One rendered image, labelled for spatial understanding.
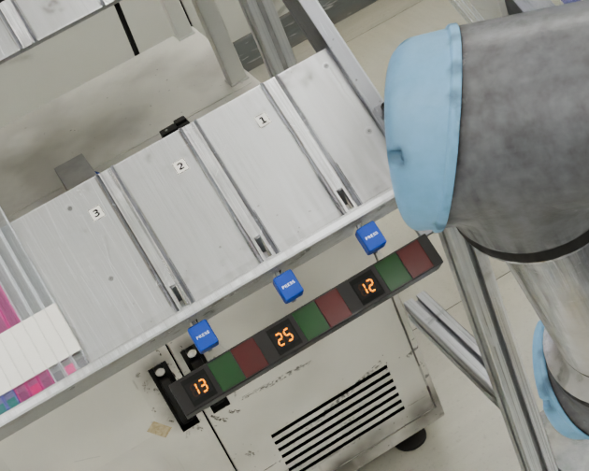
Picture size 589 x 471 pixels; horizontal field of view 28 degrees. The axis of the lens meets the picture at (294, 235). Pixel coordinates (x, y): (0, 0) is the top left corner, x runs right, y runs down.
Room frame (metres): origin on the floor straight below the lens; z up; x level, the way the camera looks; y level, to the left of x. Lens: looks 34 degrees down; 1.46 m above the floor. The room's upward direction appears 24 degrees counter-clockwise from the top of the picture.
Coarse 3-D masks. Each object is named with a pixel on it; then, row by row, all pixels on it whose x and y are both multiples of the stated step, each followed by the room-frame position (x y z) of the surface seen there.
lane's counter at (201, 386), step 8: (192, 376) 1.03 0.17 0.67; (200, 376) 1.03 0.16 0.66; (184, 384) 1.02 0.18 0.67; (192, 384) 1.02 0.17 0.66; (200, 384) 1.02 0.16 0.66; (208, 384) 1.02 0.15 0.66; (192, 392) 1.01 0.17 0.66; (200, 392) 1.01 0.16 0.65; (208, 392) 1.01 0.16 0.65; (216, 392) 1.01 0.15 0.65; (192, 400) 1.01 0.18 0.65; (200, 400) 1.01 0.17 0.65
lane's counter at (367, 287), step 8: (368, 272) 1.07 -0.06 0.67; (352, 280) 1.07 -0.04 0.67; (360, 280) 1.07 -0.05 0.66; (368, 280) 1.07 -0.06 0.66; (376, 280) 1.06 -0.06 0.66; (352, 288) 1.06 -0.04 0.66; (360, 288) 1.06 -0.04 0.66; (368, 288) 1.06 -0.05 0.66; (376, 288) 1.06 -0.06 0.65; (360, 296) 1.05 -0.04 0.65; (368, 296) 1.05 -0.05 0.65; (376, 296) 1.05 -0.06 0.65
